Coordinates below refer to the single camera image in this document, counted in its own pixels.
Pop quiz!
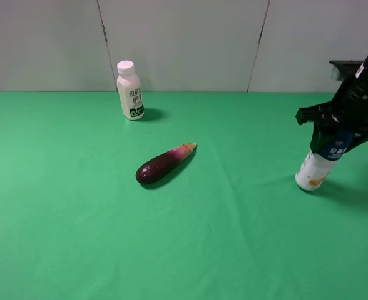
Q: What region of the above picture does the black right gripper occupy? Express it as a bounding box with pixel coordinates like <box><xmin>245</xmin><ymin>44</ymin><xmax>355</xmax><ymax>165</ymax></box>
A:
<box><xmin>295</xmin><ymin>67</ymin><xmax>368</xmax><ymax>153</ymax></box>

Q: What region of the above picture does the blue white yogurt bottle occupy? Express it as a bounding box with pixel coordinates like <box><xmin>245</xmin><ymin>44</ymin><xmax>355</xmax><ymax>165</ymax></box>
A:
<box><xmin>295</xmin><ymin>130</ymin><xmax>354</xmax><ymax>191</ymax></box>

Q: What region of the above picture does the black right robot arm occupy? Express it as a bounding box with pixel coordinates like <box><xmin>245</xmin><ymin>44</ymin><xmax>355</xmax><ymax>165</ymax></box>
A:
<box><xmin>295</xmin><ymin>56</ymin><xmax>368</xmax><ymax>161</ymax></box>

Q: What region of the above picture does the purple eggplant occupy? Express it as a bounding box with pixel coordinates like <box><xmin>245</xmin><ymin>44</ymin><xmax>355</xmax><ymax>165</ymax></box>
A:
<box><xmin>135</xmin><ymin>142</ymin><xmax>197</xmax><ymax>185</ymax></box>

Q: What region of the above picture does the white milk bottle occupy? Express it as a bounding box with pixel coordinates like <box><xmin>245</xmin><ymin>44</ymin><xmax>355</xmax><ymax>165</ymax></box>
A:
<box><xmin>116</xmin><ymin>60</ymin><xmax>145</xmax><ymax>121</ymax></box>

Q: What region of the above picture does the green tablecloth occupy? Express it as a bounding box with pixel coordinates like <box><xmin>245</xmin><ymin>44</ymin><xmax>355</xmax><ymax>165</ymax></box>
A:
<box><xmin>0</xmin><ymin>92</ymin><xmax>368</xmax><ymax>299</ymax></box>

